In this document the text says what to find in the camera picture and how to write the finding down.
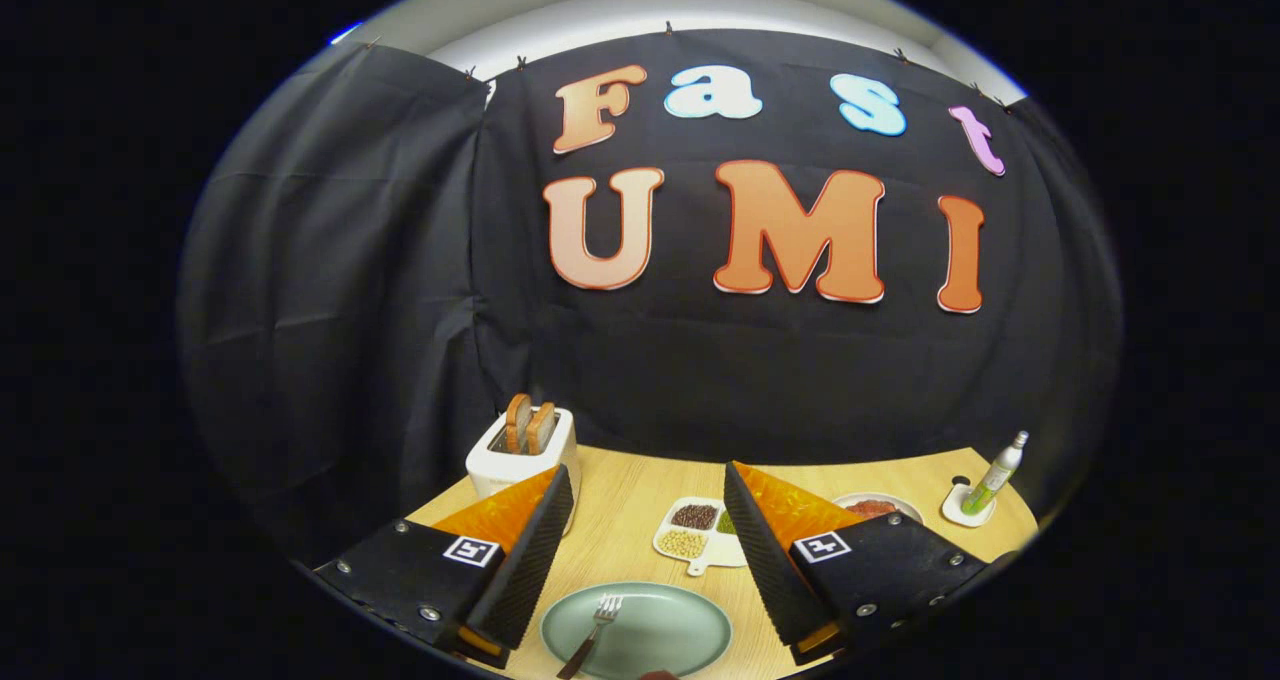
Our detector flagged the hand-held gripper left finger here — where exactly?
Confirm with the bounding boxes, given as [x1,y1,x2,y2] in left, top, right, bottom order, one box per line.
[312,463,578,669]

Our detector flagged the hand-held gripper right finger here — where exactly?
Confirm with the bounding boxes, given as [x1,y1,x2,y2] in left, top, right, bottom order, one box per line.
[723,460,1016,666]

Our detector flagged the metal fork with brown handle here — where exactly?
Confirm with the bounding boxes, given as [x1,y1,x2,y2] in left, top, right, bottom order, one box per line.
[557,594,624,680]

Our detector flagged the white divided dish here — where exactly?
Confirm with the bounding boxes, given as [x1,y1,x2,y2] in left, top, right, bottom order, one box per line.
[653,497,749,577]

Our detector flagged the cream toaster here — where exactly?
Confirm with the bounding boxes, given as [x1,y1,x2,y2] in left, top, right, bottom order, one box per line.
[465,405,581,536]

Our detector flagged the pale green round plate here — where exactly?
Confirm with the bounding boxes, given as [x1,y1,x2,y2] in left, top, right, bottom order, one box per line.
[540,582,733,680]

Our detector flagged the beige round plate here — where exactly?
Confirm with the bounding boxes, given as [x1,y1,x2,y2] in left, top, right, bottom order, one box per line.
[832,492,925,526]

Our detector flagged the white coaster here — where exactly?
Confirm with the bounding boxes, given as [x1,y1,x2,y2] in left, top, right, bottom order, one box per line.
[941,477,997,528]

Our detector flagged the green and silver bottle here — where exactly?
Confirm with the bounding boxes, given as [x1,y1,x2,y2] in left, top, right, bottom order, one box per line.
[961,431,1030,517]

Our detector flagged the black backdrop cloth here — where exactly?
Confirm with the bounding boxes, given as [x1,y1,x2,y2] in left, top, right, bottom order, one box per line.
[175,28,1126,581]

